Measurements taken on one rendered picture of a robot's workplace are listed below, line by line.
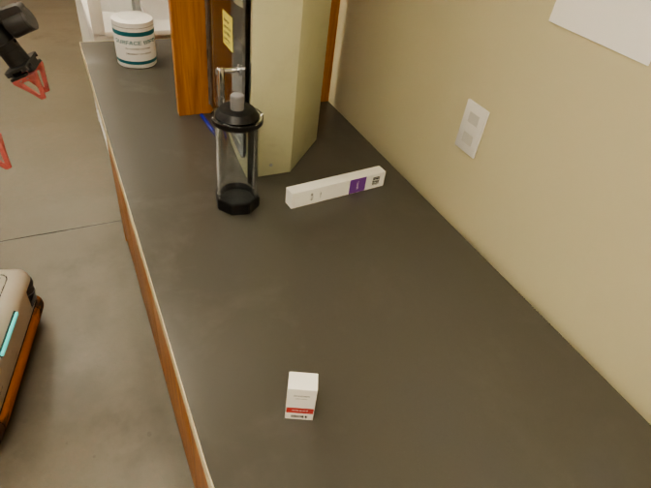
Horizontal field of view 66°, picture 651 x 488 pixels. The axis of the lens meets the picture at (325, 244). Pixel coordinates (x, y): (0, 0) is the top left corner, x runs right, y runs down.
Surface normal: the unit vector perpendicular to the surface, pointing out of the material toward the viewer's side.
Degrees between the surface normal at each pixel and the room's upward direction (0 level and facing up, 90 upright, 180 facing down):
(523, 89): 90
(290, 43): 90
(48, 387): 0
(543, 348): 0
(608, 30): 90
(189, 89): 90
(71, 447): 0
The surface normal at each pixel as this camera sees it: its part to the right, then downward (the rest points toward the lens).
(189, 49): 0.43, 0.62
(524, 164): -0.90, 0.20
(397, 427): 0.11, -0.76
